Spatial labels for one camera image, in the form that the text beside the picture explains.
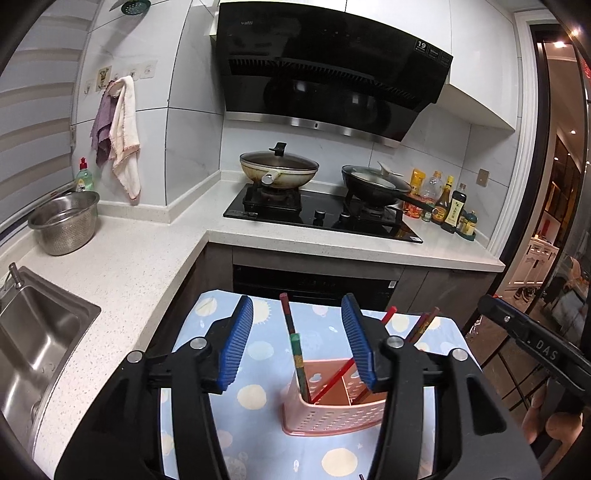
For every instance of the brown sauce bottle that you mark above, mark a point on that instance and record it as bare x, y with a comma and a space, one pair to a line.
444, 203

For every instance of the red chopstick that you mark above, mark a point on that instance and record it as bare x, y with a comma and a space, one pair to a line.
288, 316
334, 381

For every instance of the pink perforated utensil holder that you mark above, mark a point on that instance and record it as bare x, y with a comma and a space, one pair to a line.
332, 420

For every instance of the black range hood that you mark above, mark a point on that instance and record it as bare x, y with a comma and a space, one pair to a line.
323, 69

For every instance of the wall switch plate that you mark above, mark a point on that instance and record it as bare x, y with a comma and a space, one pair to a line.
483, 177

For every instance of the beige wok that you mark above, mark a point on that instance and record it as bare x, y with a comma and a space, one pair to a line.
281, 177

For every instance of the steel colander bowl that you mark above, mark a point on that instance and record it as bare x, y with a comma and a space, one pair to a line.
64, 226

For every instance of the clear plastic bottle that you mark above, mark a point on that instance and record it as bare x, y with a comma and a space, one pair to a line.
434, 184

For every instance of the blue dotted tablecloth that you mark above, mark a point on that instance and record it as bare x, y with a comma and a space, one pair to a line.
263, 369

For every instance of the black-framed glass door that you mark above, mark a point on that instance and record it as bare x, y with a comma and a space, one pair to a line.
563, 184

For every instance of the dark bottle white label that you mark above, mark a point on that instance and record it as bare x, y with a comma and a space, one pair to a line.
456, 210

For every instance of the black wok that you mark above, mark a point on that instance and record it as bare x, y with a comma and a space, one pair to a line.
374, 194

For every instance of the white hanging towel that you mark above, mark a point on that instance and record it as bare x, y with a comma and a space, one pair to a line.
124, 138

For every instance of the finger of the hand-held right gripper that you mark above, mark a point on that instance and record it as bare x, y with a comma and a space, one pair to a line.
501, 316

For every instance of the wall hook sticker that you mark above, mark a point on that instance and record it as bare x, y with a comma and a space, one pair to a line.
104, 77

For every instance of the yellow seasoning bottle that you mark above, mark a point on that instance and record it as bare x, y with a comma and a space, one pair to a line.
418, 180

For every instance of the glass lid grey knob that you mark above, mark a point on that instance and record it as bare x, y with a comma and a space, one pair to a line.
374, 175

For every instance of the red seasoning packet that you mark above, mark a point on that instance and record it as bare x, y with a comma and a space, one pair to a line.
413, 208

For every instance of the purple hanging towel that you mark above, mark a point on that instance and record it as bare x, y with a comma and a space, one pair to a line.
101, 124

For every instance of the green round strainer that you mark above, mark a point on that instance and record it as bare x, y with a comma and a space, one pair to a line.
135, 4

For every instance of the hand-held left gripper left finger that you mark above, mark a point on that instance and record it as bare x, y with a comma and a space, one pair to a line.
238, 341

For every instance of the black built-in oven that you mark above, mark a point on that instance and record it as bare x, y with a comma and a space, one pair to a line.
314, 281

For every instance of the black gas stove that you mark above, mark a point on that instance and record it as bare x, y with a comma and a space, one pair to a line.
318, 226

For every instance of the green chopstick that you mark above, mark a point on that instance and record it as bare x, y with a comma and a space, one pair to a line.
299, 364

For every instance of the condiment jar rack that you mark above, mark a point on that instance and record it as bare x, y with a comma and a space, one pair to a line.
469, 226

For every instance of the person's right hand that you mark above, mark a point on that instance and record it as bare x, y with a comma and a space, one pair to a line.
563, 427

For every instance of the stainless steel sink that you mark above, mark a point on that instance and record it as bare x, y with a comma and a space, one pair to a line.
37, 350

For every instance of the green dish soap bottle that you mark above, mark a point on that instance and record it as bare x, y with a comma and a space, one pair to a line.
85, 180

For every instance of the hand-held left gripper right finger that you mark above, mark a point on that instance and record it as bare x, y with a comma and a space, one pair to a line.
358, 341

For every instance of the white stone kitchen counter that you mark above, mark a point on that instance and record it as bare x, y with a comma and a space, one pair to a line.
138, 258

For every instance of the glass lid black knob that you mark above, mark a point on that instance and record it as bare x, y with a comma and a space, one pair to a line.
277, 159

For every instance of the striped window blind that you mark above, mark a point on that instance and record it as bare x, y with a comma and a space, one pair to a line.
37, 115

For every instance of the sink soap dispenser pump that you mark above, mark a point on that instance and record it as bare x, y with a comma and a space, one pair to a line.
14, 277

